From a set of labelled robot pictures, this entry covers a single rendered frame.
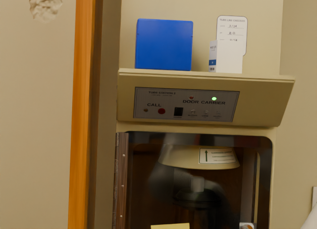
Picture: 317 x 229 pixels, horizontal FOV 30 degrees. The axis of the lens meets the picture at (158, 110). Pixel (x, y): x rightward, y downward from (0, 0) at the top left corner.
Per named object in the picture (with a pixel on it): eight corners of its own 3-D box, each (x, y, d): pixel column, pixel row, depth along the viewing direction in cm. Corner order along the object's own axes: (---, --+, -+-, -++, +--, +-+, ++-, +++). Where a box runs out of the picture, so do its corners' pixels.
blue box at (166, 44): (134, 69, 115) (136, 23, 115) (185, 71, 116) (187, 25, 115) (135, 69, 105) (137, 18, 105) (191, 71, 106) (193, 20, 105)
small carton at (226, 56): (208, 72, 113) (209, 41, 113) (233, 73, 114) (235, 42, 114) (215, 72, 108) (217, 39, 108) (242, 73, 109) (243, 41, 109)
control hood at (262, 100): (115, 119, 116) (117, 69, 116) (277, 126, 118) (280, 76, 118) (114, 124, 105) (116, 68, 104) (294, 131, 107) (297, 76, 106)
